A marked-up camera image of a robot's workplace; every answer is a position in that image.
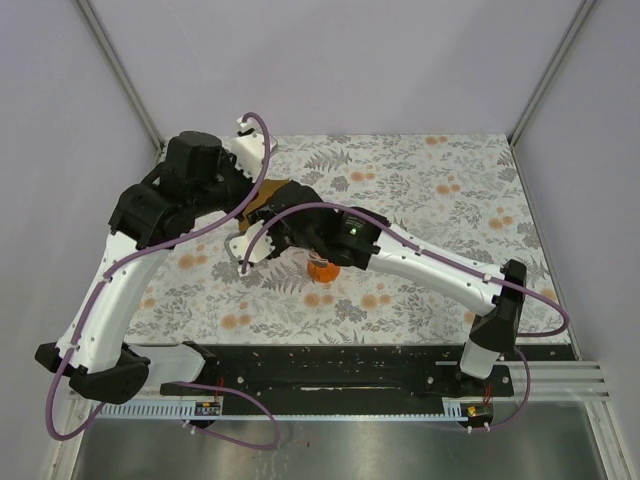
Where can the orange glass carafe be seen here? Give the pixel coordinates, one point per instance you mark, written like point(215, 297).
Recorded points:
point(321, 270)

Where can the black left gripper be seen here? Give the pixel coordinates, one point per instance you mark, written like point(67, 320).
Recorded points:
point(228, 162)

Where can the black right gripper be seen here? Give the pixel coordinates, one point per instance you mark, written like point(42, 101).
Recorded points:
point(260, 213)

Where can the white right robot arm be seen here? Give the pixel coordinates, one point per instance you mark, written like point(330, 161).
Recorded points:
point(359, 238)

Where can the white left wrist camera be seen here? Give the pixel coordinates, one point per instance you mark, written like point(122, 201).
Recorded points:
point(248, 146)

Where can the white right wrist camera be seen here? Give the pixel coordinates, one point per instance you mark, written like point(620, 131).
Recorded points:
point(237, 246)

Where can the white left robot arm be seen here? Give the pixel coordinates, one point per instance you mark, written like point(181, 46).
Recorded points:
point(199, 175)

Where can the floral patterned tablecloth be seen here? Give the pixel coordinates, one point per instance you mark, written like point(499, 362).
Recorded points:
point(460, 192)

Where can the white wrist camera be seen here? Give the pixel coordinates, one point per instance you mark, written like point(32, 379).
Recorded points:
point(237, 246)
point(248, 146)

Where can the light blue cable duct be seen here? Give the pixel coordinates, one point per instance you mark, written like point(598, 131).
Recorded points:
point(306, 408)

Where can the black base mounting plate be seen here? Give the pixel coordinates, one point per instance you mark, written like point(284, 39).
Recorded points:
point(254, 373)

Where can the brown paper coffee filter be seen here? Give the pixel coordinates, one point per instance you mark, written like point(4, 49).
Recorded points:
point(266, 190)

